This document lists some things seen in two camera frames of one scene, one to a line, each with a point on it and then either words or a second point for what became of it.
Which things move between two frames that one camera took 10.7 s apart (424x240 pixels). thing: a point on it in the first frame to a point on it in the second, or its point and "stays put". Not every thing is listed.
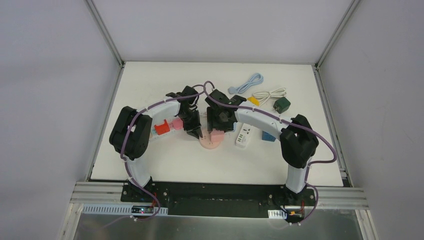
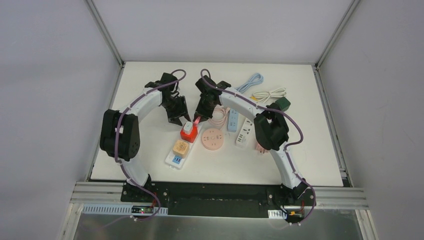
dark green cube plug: (281, 105) stays put
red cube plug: (162, 128) to (190, 137)
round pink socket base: (205, 140) stays put
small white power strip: (242, 139) stays put
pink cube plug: (217, 135) to (259, 148)
